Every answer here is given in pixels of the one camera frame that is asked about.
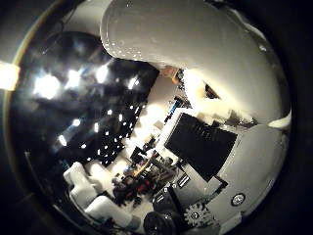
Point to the person in red top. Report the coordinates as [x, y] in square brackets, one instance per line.
[125, 191]

